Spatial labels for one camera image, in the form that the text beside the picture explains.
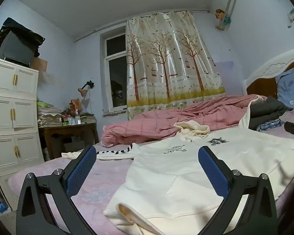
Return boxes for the stack of papers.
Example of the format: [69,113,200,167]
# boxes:
[37,100,64,128]

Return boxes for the wall photo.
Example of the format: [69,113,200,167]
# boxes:
[287,8,294,28]

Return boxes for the cardboard box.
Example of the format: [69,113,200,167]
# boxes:
[29,57,48,71]

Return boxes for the pink checked quilt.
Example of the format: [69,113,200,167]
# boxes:
[102,94,267,148]

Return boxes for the wooden table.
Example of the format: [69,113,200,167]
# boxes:
[38,122,100,161]

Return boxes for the tree print curtain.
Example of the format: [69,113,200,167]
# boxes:
[126,10,226,121]

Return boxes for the white framed window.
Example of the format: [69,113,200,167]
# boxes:
[100,28,129,114]

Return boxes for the white wooden headboard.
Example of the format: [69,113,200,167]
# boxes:
[242,46,294,96]

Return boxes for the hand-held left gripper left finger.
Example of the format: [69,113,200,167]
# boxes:
[16,145,97,235]

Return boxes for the curtain rod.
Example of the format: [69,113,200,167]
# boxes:
[73,9,210,42]

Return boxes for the white hoodie with black print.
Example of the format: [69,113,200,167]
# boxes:
[61,95,294,235]

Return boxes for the dark grey clothes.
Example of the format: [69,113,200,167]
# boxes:
[249,97,288,130]

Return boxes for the blue patterned cloth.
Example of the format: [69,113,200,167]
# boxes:
[256,119,283,131]

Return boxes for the hanging toy on wall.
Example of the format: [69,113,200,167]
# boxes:
[214,0,240,32]

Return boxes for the pink bed sheet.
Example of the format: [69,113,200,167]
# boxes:
[8,110,294,235]

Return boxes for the blue flower pillow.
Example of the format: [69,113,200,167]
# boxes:
[275,65,294,109]

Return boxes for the white storage cabinet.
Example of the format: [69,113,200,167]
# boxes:
[0,57,45,211]

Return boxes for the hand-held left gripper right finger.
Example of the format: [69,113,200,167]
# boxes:
[198,146,278,235]

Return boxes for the brown wooden ornament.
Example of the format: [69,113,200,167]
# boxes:
[69,99,82,114]

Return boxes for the black bag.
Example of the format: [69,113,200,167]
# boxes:
[0,18,46,57]

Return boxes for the wall mounted desk lamp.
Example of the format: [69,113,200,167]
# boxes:
[78,80,95,97]

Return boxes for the grey television set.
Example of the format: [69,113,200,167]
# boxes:
[0,31,36,66]

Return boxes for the stack of green books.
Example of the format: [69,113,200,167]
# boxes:
[80,113,97,124]

